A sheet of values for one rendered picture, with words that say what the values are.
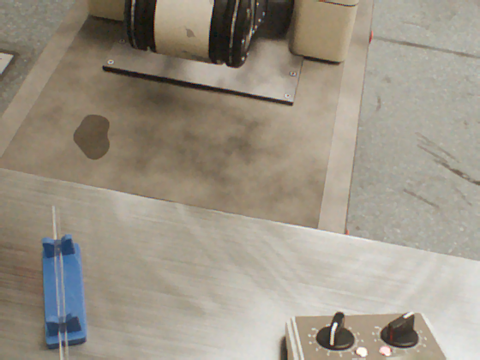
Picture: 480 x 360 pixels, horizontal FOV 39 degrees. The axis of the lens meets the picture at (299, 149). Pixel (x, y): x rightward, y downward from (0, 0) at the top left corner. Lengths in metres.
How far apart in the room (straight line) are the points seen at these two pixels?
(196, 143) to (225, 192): 0.13
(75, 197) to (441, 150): 1.31
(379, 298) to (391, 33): 1.61
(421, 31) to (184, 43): 1.23
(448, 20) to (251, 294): 1.80
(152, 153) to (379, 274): 0.68
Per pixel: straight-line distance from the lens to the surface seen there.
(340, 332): 0.57
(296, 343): 0.58
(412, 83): 2.05
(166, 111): 1.34
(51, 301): 0.65
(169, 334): 0.63
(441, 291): 0.69
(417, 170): 1.80
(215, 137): 1.29
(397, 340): 0.58
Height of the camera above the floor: 1.32
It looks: 48 degrees down
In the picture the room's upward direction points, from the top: 10 degrees clockwise
